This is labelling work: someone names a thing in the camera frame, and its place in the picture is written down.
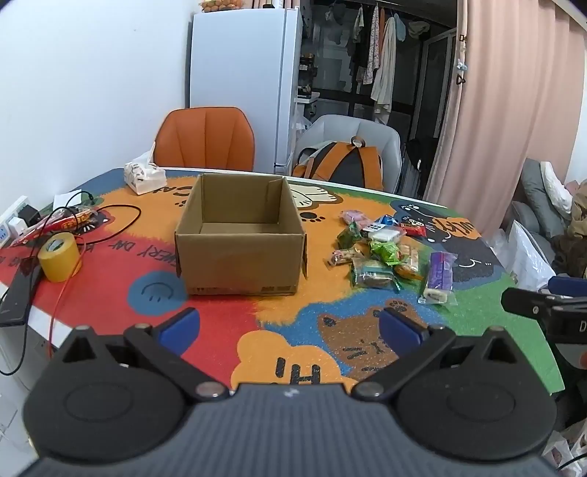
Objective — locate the colourful cartoon table mat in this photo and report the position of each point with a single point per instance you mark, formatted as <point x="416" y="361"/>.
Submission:
<point x="326" y="332"/>

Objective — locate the grey sofa cushions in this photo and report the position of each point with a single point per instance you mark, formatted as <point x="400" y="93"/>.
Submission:
<point x="531" y="206"/>

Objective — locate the purple wafer snack pack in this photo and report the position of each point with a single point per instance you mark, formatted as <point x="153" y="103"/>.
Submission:
<point x="439" y="283"/>

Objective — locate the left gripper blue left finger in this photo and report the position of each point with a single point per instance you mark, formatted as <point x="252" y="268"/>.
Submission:
<point x="179" y="332"/>

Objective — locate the white paper sheet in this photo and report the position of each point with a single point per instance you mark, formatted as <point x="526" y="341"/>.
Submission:
<point x="69" y="199"/>

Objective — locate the green snack packet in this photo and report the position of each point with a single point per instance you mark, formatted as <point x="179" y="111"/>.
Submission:
<point x="386" y="252"/>

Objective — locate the clear biscuit snack pack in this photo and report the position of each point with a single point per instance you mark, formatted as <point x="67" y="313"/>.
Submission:
<point x="368" y="273"/>

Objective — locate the white hanging towel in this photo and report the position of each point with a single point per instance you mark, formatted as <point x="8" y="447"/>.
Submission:
<point x="383" y="86"/>

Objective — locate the white labelled snack pack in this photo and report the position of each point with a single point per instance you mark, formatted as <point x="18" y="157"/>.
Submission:
<point x="388" y="234"/>

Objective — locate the grey armchair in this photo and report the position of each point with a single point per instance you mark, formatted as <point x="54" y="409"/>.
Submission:
<point x="356" y="131"/>

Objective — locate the blue snack wrapper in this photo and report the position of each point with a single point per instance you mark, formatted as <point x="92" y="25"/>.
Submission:
<point x="388" y="220"/>

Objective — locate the orange biscuit pack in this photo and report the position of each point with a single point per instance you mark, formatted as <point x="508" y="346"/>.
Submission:
<point x="409" y="266"/>

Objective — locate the orange chair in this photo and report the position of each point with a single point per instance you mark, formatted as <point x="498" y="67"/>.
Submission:
<point x="215" y="137"/>

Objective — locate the yellow tape roll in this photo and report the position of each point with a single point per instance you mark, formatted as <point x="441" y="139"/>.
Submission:
<point x="60" y="257"/>

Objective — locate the green candy wrapper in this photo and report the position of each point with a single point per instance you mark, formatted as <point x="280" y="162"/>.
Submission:
<point x="349" y="236"/>

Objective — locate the tissue pack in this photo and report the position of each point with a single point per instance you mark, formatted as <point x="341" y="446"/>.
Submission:
<point x="142" y="175"/>

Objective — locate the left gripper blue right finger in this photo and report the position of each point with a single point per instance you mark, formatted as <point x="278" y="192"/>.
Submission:
<point x="400" y="333"/>

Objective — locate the orange black backpack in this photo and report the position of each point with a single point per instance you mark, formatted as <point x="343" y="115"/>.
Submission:
<point x="352" y="163"/>

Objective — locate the brown cardboard box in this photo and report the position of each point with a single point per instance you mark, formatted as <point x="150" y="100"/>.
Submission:
<point x="240" y="235"/>

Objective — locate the red candy bar wrapper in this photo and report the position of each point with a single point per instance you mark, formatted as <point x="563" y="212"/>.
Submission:
<point x="412" y="230"/>

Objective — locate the white refrigerator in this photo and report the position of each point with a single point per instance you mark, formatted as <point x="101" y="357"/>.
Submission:
<point x="249" y="59"/>

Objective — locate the pink curtain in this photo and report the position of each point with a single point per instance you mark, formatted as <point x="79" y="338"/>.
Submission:
<point x="516" y="94"/>

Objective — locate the bag of oranges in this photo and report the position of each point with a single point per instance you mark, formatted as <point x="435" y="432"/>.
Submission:
<point x="209" y="6"/>

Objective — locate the red snack packet left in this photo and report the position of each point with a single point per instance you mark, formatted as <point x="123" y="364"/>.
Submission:
<point x="64" y="221"/>

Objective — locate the pink snack packet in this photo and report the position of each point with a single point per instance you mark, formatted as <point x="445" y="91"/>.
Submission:
<point x="354" y="216"/>

